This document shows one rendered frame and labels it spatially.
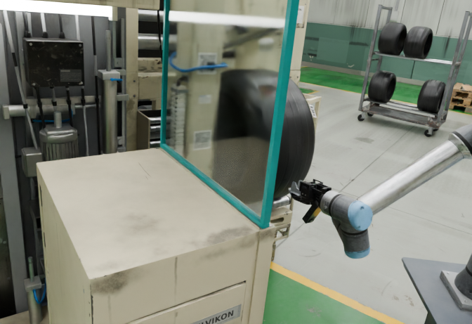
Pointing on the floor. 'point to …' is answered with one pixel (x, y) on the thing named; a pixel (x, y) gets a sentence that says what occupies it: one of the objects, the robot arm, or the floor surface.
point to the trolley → (376, 95)
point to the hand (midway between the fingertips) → (291, 190)
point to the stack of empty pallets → (461, 98)
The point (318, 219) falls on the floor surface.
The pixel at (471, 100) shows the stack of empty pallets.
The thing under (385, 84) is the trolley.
